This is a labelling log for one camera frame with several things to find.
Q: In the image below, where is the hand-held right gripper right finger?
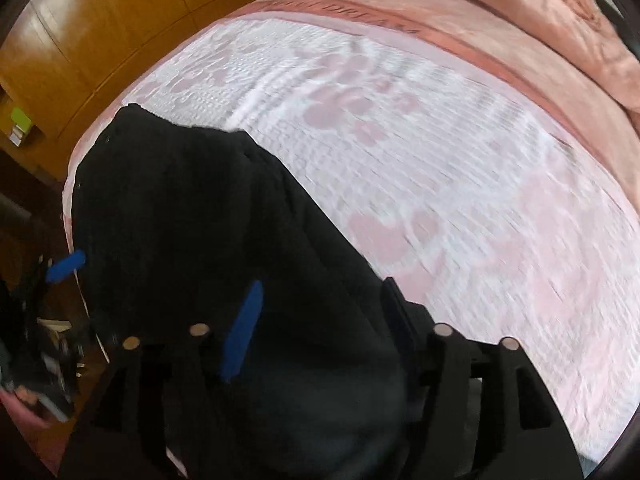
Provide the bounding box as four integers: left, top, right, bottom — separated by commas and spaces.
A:
381, 277, 586, 480

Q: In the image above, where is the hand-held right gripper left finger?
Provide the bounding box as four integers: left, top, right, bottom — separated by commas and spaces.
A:
60, 280, 264, 480

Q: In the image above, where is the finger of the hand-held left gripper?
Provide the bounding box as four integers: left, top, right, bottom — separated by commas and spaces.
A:
46, 249, 87, 284

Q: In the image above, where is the black jacket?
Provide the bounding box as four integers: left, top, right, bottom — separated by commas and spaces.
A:
70, 102, 451, 480

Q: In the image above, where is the person's left forearm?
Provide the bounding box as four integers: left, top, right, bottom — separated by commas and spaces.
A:
0, 390, 68, 473

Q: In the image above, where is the pink white patterned blanket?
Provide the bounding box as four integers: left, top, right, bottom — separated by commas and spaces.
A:
60, 0, 640, 466

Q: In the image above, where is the wooden wardrobe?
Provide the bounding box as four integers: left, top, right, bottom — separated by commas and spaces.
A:
0, 0, 311, 181

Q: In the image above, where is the pink duvet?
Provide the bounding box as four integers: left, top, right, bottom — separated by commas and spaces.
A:
440, 0, 640, 121

